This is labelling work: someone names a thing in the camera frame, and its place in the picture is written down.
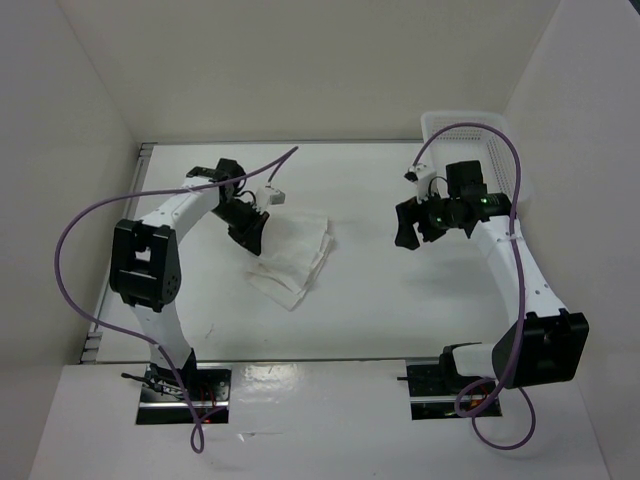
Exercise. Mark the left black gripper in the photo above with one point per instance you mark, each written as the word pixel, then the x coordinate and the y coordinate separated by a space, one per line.
pixel 251 236

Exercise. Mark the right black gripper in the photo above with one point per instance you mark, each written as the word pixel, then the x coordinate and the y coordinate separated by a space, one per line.
pixel 408 212

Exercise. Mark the white pleated skirt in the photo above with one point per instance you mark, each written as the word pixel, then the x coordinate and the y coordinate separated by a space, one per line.
pixel 295 246

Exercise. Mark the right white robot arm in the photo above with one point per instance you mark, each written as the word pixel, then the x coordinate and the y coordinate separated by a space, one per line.
pixel 545 341

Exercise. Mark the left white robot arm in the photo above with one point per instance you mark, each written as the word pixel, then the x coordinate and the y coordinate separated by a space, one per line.
pixel 145 266

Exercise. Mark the white plastic mesh basket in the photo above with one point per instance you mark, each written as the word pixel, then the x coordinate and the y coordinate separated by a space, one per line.
pixel 471 143

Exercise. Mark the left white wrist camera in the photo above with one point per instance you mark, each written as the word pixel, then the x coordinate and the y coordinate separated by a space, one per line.
pixel 267 196

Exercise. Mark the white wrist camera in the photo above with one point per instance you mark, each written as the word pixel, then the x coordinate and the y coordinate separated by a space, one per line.
pixel 421 175
pixel 267 196

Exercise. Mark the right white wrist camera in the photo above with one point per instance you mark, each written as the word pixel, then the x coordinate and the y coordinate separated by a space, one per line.
pixel 421 175

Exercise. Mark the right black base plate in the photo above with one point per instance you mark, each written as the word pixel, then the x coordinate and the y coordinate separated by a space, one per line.
pixel 432 391

